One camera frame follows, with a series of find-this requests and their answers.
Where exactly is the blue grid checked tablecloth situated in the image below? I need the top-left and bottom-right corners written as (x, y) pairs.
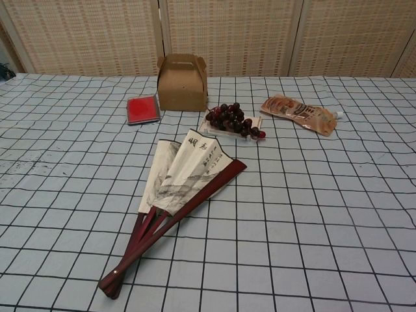
top-left (0, 73), bottom-right (416, 312)

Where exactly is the dark cluttered object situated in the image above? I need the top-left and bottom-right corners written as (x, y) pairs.
top-left (0, 61), bottom-right (14, 81)

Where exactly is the woven folding screen panel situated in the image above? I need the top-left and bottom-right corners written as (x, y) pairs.
top-left (159, 0), bottom-right (305, 79)
top-left (289, 0), bottom-right (416, 79)
top-left (389, 35), bottom-right (416, 79)
top-left (0, 0), bottom-right (163, 75)
top-left (0, 12), bottom-right (33, 74)

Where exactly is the orange spouted sauce pouch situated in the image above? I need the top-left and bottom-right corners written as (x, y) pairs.
top-left (259, 93), bottom-right (345, 138)

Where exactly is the white rectangular tray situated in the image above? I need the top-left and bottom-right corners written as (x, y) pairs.
top-left (198, 108), bottom-right (263, 142)

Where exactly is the red ink pad case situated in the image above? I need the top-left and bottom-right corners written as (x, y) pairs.
top-left (126, 94), bottom-right (162, 125)

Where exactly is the dark red grape bunch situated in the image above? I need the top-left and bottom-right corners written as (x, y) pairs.
top-left (205, 102), bottom-right (268, 141)

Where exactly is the brown cardboard carry box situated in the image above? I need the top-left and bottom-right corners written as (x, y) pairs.
top-left (156, 53), bottom-right (209, 113)

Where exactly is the beige bag with red handle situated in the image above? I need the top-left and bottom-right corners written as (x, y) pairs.
top-left (97, 129), bottom-right (248, 300)

